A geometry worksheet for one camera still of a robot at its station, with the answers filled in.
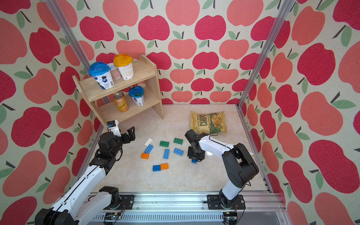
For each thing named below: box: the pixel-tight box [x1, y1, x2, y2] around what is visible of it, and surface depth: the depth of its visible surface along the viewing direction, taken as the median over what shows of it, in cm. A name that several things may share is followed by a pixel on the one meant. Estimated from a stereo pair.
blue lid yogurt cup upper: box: [88, 61, 115, 90], surface depth 66 cm
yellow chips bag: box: [190, 110, 228, 134], surface depth 103 cm
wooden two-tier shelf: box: [72, 54, 165, 132], surface depth 84 cm
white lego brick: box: [143, 137, 154, 147], surface depth 100 cm
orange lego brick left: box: [140, 152, 150, 160], surface depth 92 cm
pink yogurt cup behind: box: [107, 62, 122, 81], surface depth 75 cm
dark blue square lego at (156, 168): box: [152, 165, 161, 172], surface depth 87 cm
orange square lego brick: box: [160, 163, 170, 171], surface depth 88 cm
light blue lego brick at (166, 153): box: [163, 148, 171, 160], surface depth 93 cm
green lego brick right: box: [173, 137, 184, 145], surface depth 100 cm
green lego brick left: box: [159, 140, 170, 148], surface depth 98 cm
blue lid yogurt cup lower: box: [128, 85, 145, 107], surface depth 88 cm
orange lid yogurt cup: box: [113, 53, 135, 81], surface depth 71 cm
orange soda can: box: [113, 91, 129, 113], surface depth 84 cm
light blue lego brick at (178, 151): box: [173, 147, 185, 157], surface depth 95 cm
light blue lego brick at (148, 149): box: [144, 144, 154, 154], surface depth 95 cm
